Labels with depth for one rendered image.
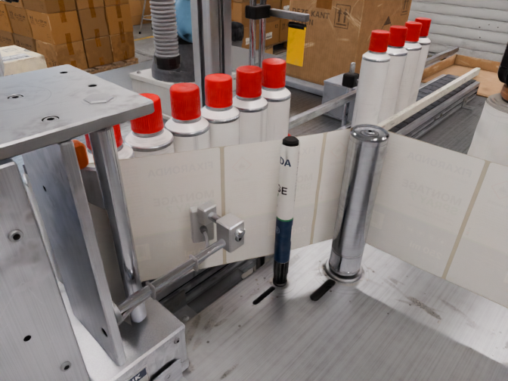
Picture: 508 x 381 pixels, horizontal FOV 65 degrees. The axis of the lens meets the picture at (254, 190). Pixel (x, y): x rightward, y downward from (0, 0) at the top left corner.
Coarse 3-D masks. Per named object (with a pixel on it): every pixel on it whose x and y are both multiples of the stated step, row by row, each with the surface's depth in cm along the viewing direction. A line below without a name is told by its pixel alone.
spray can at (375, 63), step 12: (372, 36) 73; (384, 36) 72; (372, 48) 73; (384, 48) 73; (372, 60) 73; (384, 60) 73; (360, 72) 77; (372, 72) 74; (384, 72) 74; (360, 84) 77; (372, 84) 75; (384, 84) 76; (360, 96) 78; (372, 96) 77; (360, 108) 79; (372, 108) 78; (360, 120) 80; (372, 120) 79
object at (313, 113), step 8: (456, 48) 116; (432, 56) 108; (440, 56) 109; (344, 96) 79; (352, 96) 81; (328, 104) 75; (336, 104) 77; (304, 112) 72; (312, 112) 72; (320, 112) 74; (296, 120) 69; (304, 120) 71; (288, 128) 68
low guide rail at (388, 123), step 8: (472, 72) 112; (456, 80) 106; (464, 80) 109; (440, 88) 99; (448, 88) 101; (432, 96) 95; (440, 96) 99; (416, 104) 90; (424, 104) 93; (400, 112) 86; (408, 112) 87; (416, 112) 90; (384, 120) 81; (392, 120) 82; (400, 120) 85; (384, 128) 80
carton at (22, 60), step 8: (0, 48) 81; (8, 48) 81; (16, 48) 81; (24, 48) 81; (8, 56) 76; (16, 56) 76; (24, 56) 76; (32, 56) 76; (40, 56) 77; (8, 64) 73; (16, 64) 74; (24, 64) 75; (32, 64) 76; (40, 64) 77; (8, 72) 73; (16, 72) 74; (24, 72) 75
